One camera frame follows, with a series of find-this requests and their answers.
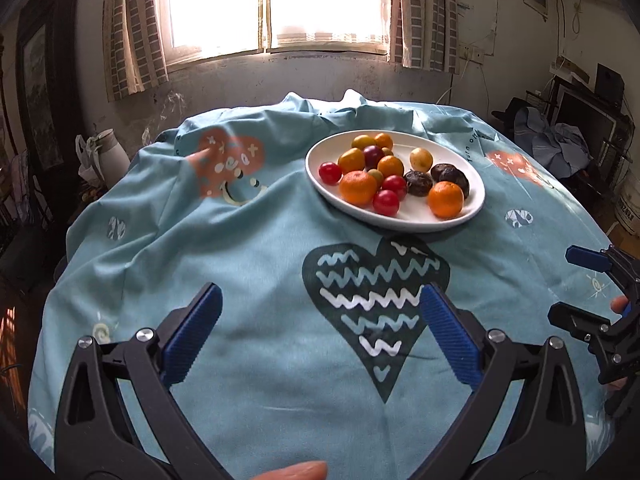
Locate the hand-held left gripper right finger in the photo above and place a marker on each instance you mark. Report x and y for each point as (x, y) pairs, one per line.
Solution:
(450, 335)

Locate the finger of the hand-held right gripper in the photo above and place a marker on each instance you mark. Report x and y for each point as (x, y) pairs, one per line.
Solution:
(575, 317)
(587, 257)

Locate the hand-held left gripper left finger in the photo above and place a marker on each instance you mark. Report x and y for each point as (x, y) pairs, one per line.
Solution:
(192, 330)

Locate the white oval plate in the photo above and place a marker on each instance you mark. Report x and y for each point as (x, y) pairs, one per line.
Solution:
(415, 216)

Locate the red cherry tomato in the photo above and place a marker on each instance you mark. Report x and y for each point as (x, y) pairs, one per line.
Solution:
(396, 186)
(386, 203)
(330, 172)

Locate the dark water chestnut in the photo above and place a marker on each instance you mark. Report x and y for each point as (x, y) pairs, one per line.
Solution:
(450, 174)
(418, 183)

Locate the pale yellow round fruit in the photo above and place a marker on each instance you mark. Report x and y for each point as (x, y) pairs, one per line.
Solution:
(421, 158)

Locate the dark red plum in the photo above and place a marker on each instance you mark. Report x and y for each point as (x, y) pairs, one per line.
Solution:
(373, 156)

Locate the yellow-orange tomato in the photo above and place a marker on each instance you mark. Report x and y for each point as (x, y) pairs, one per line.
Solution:
(351, 160)

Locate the small orange tomato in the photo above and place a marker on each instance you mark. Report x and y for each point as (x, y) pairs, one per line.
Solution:
(384, 139)

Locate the yellow tomato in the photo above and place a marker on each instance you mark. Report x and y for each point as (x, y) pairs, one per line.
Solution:
(363, 140)

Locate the person's right hand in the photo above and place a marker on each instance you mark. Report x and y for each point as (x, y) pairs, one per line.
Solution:
(620, 305)

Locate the person's left hand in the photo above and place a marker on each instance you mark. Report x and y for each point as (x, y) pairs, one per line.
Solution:
(295, 471)

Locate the white bucket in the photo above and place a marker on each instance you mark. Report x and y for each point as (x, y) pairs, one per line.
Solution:
(627, 205)

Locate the light blue printed tablecloth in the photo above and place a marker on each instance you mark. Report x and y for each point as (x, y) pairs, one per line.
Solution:
(250, 260)

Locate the blue cloth pile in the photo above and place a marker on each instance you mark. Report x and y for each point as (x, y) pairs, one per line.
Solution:
(555, 145)

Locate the orange tangerine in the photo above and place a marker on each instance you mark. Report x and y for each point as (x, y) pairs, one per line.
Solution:
(445, 200)
(358, 187)

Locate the black box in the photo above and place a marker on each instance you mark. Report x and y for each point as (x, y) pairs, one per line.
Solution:
(610, 82)

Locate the white jug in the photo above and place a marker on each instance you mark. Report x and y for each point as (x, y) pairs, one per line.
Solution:
(112, 157)

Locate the white plastic bag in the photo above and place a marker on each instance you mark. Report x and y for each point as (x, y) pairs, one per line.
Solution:
(86, 157)

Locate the dark wooden cabinet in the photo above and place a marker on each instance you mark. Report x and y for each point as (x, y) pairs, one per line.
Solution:
(40, 85)

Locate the brick pattern curtain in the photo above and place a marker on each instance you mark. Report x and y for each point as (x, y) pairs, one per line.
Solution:
(425, 10)
(135, 25)

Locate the bright window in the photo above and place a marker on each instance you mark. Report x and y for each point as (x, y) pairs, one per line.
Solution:
(280, 0)

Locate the wall socket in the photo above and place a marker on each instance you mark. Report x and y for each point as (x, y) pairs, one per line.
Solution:
(472, 53)

